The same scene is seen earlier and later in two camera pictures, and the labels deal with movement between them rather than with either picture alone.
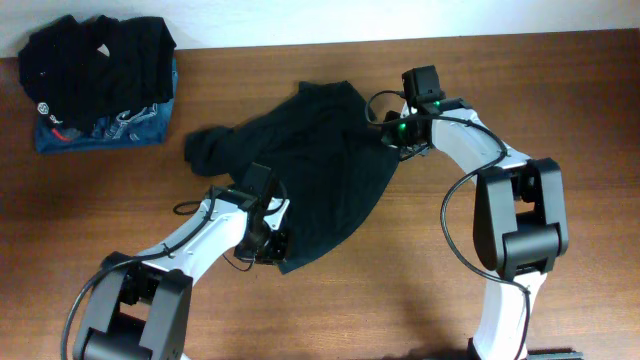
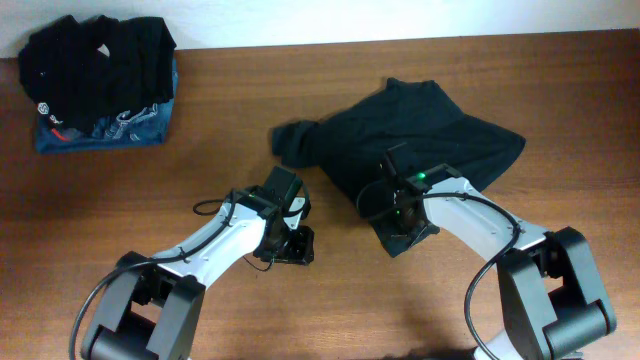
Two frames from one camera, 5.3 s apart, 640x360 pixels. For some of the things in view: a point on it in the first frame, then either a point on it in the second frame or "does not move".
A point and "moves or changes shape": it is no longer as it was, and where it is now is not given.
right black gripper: (390, 134) → (392, 227)
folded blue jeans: (138, 127) does not move
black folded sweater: (85, 72) does not move
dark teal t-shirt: (324, 149) moves or changes shape
